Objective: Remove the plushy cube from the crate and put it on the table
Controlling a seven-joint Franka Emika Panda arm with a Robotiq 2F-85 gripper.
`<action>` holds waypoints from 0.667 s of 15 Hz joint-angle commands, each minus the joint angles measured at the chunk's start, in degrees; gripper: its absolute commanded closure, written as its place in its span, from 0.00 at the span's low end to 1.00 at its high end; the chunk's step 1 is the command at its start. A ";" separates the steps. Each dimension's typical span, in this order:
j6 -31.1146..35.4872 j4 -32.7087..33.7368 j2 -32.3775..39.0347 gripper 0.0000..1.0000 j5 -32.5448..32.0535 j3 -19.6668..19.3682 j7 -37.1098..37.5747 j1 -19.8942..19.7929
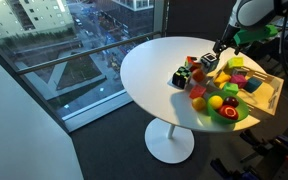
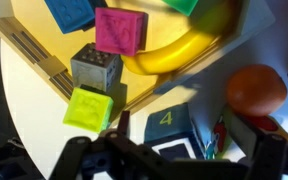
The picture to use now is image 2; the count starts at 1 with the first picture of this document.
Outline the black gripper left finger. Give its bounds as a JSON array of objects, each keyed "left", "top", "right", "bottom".
[{"left": 48, "top": 110, "right": 147, "bottom": 180}]

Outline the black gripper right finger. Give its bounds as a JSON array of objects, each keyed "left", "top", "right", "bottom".
[{"left": 228, "top": 109, "right": 288, "bottom": 180}]

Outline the black plush cube pink D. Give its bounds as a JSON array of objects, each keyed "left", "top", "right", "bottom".
[{"left": 143, "top": 102, "right": 208, "bottom": 161}]

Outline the yellow-green embossed cube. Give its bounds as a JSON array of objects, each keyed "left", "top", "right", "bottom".
[{"left": 62, "top": 85, "right": 115, "bottom": 134}]

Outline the red green plush cube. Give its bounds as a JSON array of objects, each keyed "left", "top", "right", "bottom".
[{"left": 205, "top": 106, "right": 288, "bottom": 161}]

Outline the gray embossed cube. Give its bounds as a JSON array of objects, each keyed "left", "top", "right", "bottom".
[{"left": 70, "top": 43, "right": 123, "bottom": 94}]

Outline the magenta embossed cube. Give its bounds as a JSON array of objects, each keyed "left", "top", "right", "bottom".
[{"left": 94, "top": 7, "right": 149, "bottom": 57}]

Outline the teal blue embossed cube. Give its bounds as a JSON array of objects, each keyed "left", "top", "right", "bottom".
[{"left": 43, "top": 0, "right": 109, "bottom": 35}]

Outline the light wooden crate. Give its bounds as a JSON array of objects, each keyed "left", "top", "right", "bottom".
[{"left": 0, "top": 0, "right": 277, "bottom": 116}]

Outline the green embossed cube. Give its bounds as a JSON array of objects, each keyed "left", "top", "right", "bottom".
[{"left": 160, "top": 0, "right": 200, "bottom": 17}]

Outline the orange toy fruit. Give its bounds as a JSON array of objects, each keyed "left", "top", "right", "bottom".
[{"left": 226, "top": 64, "right": 288, "bottom": 118}]

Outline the yellow toy banana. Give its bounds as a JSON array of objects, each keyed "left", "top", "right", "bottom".
[{"left": 120, "top": 0, "right": 242, "bottom": 76}]

